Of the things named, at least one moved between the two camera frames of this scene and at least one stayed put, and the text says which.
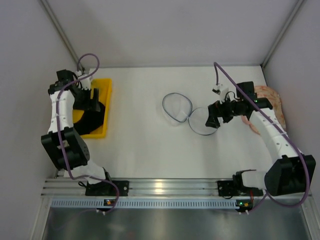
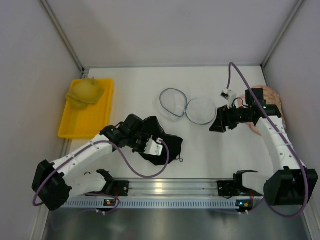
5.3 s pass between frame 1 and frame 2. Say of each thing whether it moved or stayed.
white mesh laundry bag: moved
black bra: moved
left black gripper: moved
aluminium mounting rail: stayed
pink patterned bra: stayed
